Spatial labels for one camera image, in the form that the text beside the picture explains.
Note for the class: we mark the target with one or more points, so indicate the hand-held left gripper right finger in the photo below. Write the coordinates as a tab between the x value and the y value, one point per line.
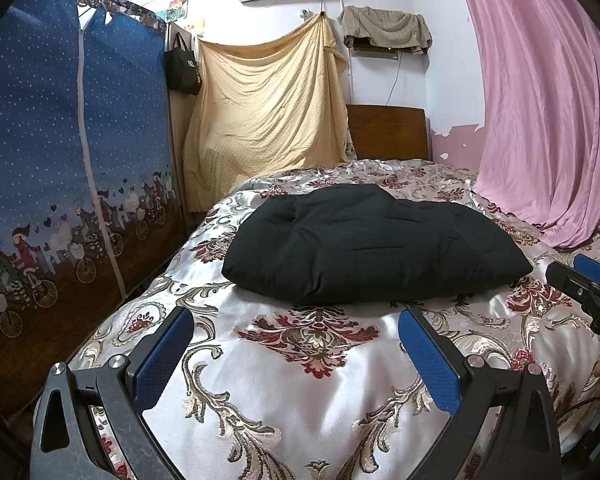
430	360

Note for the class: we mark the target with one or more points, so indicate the brown wooden panel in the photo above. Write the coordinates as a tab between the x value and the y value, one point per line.
177	150

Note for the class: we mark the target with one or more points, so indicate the black tote bag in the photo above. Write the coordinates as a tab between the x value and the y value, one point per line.
182	70

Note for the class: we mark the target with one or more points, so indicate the beige hanging cloth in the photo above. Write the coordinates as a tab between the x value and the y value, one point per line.
385	25

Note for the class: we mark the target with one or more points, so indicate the wooden headboard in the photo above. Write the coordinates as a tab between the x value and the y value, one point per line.
387	132

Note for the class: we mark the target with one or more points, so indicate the pink curtain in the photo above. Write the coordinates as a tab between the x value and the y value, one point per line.
540	110

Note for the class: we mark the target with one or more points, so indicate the blue printed fabric wardrobe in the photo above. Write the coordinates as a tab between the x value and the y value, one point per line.
40	135

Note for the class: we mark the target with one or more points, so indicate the floral satin bedspread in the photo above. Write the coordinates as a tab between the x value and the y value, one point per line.
290	400

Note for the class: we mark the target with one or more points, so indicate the small wall poster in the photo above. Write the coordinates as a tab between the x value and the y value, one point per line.
177	7

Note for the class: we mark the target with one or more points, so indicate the yellow hanging cloth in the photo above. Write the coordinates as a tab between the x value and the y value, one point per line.
265	110

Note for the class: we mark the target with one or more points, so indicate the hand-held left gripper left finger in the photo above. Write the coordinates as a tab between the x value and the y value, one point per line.
160	355

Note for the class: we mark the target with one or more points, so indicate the black pillow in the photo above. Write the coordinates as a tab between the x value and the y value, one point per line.
370	245

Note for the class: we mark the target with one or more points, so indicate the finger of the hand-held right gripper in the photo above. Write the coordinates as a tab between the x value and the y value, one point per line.
570	285
592	267

